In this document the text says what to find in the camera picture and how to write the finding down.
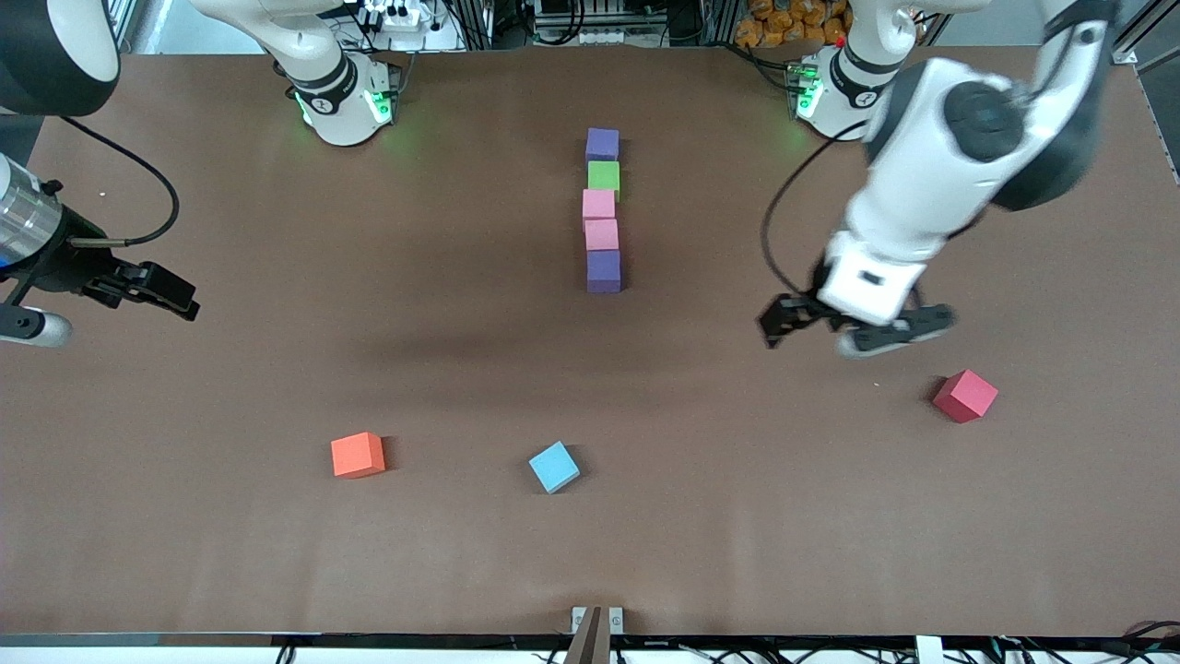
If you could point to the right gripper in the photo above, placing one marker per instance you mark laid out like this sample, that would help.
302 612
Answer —
64 259

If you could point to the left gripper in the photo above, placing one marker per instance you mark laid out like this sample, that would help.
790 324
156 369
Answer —
798 312

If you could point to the purple foam cube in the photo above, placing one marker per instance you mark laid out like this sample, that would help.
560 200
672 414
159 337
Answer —
602 145
604 272

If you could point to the pink foam cube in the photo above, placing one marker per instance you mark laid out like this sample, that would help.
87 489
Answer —
598 205
601 235

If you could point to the green foam cube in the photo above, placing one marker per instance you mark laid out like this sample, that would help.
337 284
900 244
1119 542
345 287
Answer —
604 177

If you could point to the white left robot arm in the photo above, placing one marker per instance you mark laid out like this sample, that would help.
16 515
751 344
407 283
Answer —
931 175

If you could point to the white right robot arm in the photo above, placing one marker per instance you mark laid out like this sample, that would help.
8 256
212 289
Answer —
336 92

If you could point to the red foam cube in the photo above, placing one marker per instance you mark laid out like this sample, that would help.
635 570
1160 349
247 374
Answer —
965 397

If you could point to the orange foam cube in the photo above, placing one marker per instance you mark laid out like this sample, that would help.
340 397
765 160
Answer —
358 455

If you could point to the blue foam cube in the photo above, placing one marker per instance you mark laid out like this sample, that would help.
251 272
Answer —
554 468

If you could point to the orange snack bags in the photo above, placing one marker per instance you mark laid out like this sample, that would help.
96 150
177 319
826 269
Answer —
779 23

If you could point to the white tag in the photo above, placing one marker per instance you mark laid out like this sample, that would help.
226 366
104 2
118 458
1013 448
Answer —
929 651

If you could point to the white power strip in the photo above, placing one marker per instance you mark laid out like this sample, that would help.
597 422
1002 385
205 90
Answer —
398 16

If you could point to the grey metal bracket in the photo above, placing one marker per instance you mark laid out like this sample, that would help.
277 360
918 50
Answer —
616 620

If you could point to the brown camera pole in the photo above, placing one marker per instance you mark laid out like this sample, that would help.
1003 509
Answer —
588 641

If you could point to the aluminium frame profile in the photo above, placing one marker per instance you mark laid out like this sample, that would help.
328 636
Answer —
1129 53

